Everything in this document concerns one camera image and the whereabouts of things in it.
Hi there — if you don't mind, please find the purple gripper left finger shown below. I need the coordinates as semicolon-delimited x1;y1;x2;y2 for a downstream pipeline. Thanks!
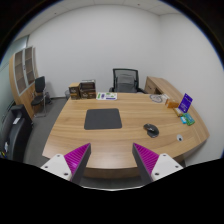
42;143;91;184

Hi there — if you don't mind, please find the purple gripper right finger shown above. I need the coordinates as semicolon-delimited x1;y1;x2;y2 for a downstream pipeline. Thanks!
132;143;182;183

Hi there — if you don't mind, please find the dark grey computer mouse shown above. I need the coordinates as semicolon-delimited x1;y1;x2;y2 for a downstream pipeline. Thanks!
144;123;159;138

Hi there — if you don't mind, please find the dark grey mouse pad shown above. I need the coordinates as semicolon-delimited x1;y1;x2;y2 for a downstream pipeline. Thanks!
84;108;122;130

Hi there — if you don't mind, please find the blue small packet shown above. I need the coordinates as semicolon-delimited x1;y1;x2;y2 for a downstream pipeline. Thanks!
180;116;187;124

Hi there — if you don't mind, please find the wooden office desk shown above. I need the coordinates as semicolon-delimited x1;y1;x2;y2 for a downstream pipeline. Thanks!
43;93;209;179

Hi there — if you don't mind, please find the green packet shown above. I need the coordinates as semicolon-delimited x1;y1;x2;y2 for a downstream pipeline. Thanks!
183;113;195;126

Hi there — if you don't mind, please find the orange cardboard box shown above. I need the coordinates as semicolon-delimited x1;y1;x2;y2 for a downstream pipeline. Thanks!
165;99;179;108

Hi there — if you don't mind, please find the black leather armchair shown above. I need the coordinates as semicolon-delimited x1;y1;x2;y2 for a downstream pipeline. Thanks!
0;104;33;162

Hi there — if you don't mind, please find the black visitor chair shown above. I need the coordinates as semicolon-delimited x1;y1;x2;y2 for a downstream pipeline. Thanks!
31;76;49;115

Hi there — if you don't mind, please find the purple standing card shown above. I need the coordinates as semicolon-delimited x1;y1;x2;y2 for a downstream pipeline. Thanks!
178;93;193;113

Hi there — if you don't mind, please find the white leaflet with green print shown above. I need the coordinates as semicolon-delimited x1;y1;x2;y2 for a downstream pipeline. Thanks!
96;92;117;100

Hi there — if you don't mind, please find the wooden side cabinet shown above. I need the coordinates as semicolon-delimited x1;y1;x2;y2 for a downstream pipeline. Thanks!
145;76;183;100

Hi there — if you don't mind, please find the black mesh office chair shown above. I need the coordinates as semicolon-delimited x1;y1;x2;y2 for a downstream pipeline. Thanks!
109;68;146;94

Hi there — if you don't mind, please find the wooden bookshelf cabinet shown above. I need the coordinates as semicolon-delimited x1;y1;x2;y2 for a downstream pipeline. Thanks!
9;46;38;118

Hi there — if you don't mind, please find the white desk cable grommet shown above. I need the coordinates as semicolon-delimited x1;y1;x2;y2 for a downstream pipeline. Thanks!
177;134;183;142

